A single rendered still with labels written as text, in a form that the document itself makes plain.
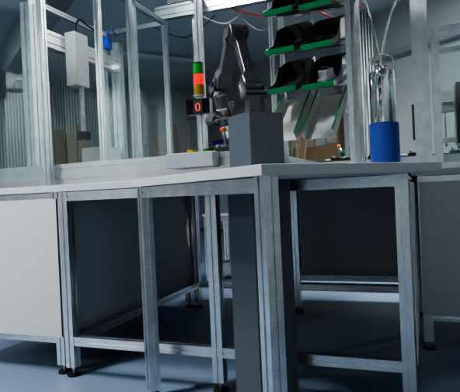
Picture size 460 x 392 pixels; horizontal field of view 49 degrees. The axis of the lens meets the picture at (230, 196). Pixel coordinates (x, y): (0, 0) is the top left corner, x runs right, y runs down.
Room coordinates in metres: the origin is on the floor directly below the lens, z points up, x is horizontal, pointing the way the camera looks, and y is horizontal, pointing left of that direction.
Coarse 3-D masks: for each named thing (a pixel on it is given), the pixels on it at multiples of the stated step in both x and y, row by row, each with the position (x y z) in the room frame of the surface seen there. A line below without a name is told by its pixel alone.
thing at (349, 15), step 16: (352, 0) 2.22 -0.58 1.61; (272, 16) 2.18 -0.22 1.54; (352, 16) 2.22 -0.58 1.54; (272, 32) 2.18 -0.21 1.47; (352, 32) 2.22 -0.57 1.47; (352, 48) 2.22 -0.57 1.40; (272, 64) 2.18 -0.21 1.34; (352, 64) 2.22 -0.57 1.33; (272, 80) 2.18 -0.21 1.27; (352, 80) 2.06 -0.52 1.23; (272, 96) 2.18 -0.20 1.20; (352, 96) 2.06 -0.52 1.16; (272, 112) 2.18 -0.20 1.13; (352, 112) 2.06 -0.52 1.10; (352, 128) 2.07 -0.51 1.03; (288, 144) 2.35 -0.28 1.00; (352, 144) 2.07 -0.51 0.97; (288, 160) 2.34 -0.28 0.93; (352, 160) 2.06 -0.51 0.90
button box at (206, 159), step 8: (192, 152) 2.01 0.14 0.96; (200, 152) 2.00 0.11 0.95; (208, 152) 1.99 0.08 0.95; (216, 152) 2.02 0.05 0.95; (168, 160) 2.05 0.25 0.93; (176, 160) 2.04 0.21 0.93; (184, 160) 2.03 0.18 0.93; (192, 160) 2.01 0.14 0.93; (200, 160) 2.00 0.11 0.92; (208, 160) 1.99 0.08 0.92; (216, 160) 2.02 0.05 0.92; (168, 168) 2.06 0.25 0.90; (176, 168) 2.05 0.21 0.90; (184, 168) 2.07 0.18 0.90
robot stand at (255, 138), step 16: (256, 112) 1.69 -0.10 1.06; (240, 128) 1.72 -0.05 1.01; (256, 128) 1.69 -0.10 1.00; (272, 128) 1.72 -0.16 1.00; (240, 144) 1.73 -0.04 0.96; (256, 144) 1.69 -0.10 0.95; (272, 144) 1.72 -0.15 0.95; (240, 160) 1.73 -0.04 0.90; (256, 160) 1.69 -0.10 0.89; (272, 160) 1.72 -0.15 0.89
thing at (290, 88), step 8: (288, 64) 2.28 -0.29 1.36; (296, 64) 2.26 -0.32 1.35; (304, 64) 2.25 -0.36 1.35; (280, 72) 2.19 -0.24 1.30; (288, 72) 2.27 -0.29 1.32; (296, 72) 2.28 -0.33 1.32; (304, 72) 2.10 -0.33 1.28; (280, 80) 2.19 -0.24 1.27; (288, 80) 2.24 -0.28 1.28; (296, 80) 2.19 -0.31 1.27; (304, 80) 2.10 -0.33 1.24; (272, 88) 2.12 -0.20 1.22; (280, 88) 2.05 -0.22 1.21; (288, 88) 2.03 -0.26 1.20; (296, 88) 2.02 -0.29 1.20
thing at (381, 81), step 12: (372, 72) 2.72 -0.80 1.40; (384, 72) 2.69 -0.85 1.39; (372, 84) 2.72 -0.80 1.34; (384, 84) 2.69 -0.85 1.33; (372, 96) 2.73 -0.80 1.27; (384, 96) 2.69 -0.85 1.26; (372, 108) 2.73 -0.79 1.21; (384, 108) 2.69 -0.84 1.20; (372, 120) 2.74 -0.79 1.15; (384, 120) 2.69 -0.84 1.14; (396, 120) 2.72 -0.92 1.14
